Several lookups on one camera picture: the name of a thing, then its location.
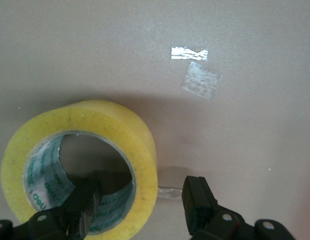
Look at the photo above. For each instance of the clear square tape scrap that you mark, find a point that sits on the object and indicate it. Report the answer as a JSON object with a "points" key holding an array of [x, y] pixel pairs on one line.
{"points": [[202, 80]]}

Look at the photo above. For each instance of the yellow packing tape roll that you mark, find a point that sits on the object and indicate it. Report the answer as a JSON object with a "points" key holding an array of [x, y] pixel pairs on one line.
{"points": [[94, 117]]}

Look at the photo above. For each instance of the white torn tape strip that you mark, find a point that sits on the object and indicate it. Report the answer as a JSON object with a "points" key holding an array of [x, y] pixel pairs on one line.
{"points": [[188, 53]]}

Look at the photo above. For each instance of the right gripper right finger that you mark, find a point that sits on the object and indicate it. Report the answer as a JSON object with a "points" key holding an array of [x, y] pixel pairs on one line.
{"points": [[202, 207]]}

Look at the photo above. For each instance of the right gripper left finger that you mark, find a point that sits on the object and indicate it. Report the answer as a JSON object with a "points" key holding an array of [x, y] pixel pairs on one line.
{"points": [[77, 210]]}

